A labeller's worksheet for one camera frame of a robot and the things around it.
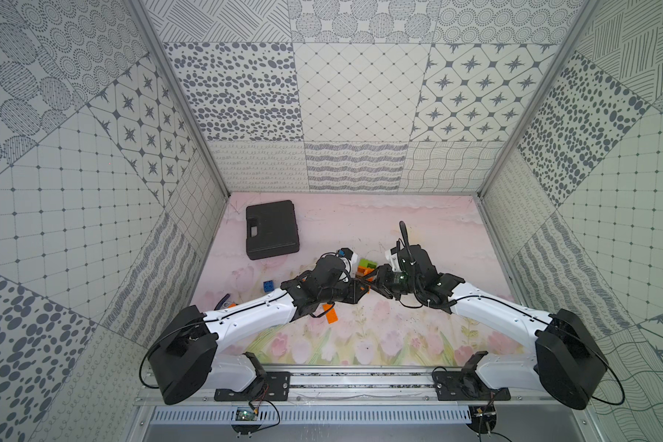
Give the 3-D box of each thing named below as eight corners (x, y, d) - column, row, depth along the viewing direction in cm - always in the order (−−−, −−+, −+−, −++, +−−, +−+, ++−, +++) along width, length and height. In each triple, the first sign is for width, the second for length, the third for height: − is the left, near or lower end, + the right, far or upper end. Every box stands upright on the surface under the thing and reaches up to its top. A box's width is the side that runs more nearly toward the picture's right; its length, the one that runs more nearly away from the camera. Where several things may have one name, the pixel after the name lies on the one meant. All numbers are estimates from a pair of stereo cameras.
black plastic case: (248, 261, 101) (244, 253, 97) (250, 214, 116) (246, 205, 112) (300, 253, 104) (298, 244, 99) (295, 208, 119) (293, 199, 114)
